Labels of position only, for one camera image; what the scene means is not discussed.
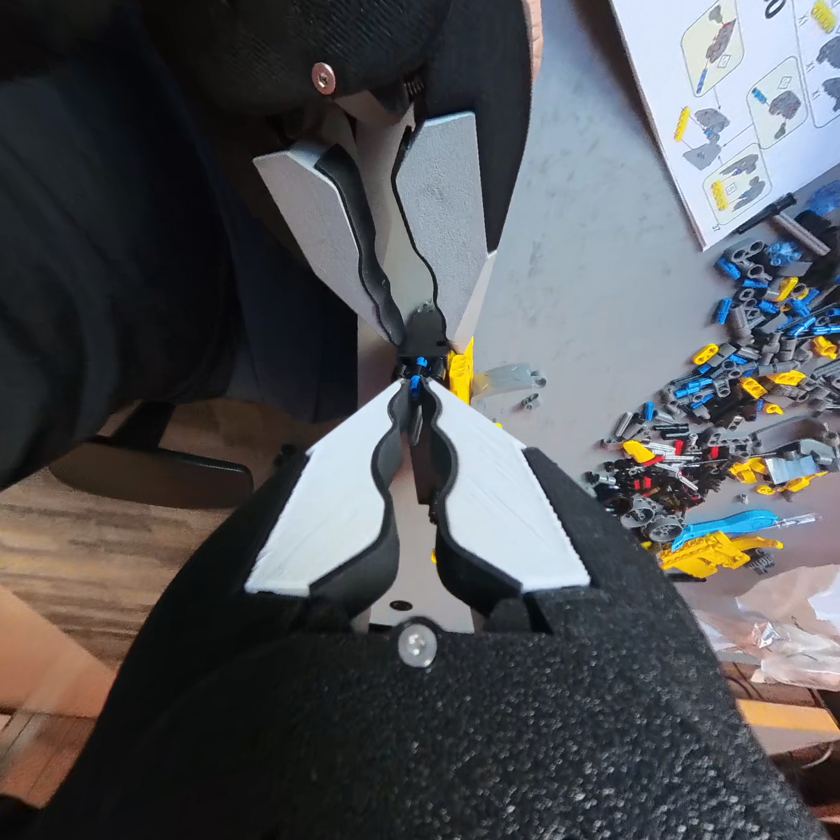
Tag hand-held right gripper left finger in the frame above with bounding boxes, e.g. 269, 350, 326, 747
243, 381, 418, 601

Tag building instruction booklet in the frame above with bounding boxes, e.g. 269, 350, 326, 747
608, 0, 840, 250

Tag orange wooden table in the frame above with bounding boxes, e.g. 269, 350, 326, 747
733, 699, 840, 739

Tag light blue curved brick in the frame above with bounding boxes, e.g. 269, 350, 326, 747
676, 510, 786, 546

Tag yellow toy brick vehicle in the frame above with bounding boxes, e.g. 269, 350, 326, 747
398, 305, 548, 410

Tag grey desk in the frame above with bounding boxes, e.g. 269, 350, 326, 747
355, 0, 840, 637

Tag clear plastic bags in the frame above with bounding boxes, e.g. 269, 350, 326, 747
693, 565, 840, 690

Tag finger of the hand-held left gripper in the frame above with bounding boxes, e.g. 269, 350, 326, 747
254, 140, 408, 347
394, 111, 497, 345

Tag person's legs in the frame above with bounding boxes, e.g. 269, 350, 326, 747
0, 0, 362, 487

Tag black chair armrest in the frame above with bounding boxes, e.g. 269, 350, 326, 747
50, 437, 254, 510

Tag pile of loose toy bricks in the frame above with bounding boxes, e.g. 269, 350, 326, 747
584, 197, 840, 581

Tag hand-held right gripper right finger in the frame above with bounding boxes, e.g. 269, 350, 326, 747
420, 381, 593, 597

